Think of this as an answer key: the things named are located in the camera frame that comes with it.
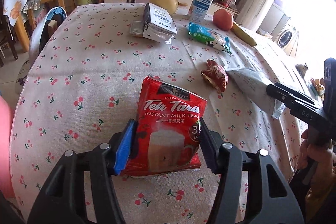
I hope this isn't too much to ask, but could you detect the pink plastic trash bucket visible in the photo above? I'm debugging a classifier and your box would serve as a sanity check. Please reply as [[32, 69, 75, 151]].
[[0, 97, 15, 198]]

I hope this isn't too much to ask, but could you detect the red apple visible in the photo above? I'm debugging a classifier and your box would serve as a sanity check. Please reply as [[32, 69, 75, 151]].
[[213, 9, 234, 31]]

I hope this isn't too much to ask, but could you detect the red patterned snack packet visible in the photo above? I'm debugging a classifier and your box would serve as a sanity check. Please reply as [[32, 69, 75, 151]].
[[201, 60, 228, 93]]

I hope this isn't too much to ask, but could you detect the red milk tea packet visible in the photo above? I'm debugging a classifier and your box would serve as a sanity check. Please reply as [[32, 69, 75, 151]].
[[123, 77, 207, 177]]

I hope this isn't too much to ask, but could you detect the yellow banana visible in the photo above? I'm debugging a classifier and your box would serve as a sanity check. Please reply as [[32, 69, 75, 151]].
[[231, 22, 257, 47]]

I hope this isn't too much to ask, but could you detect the cherry print tablecloth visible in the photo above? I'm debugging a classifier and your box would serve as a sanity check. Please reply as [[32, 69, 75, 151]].
[[10, 3, 305, 218]]

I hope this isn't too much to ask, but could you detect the washing machine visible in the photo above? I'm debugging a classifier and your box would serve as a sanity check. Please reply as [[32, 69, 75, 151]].
[[275, 22, 299, 58]]

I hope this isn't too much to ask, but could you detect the dark blue carton box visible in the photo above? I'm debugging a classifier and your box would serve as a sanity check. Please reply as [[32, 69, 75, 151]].
[[142, 2, 177, 44]]

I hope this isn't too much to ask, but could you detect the silver foil packet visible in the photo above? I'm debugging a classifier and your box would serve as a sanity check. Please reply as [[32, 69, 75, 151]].
[[129, 21, 144, 37]]

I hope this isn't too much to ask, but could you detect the white blue milk bottle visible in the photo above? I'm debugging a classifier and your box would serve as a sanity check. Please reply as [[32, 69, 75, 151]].
[[188, 0, 213, 24]]

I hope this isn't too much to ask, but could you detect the yellow round pear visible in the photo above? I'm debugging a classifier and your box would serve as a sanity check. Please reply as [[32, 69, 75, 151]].
[[149, 0, 179, 15]]

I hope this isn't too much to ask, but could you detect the right hand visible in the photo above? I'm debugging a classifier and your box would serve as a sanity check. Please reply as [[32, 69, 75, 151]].
[[297, 129, 335, 192]]

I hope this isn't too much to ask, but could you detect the dining table with cloth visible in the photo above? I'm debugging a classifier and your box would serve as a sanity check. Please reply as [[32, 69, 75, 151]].
[[3, 0, 30, 52]]

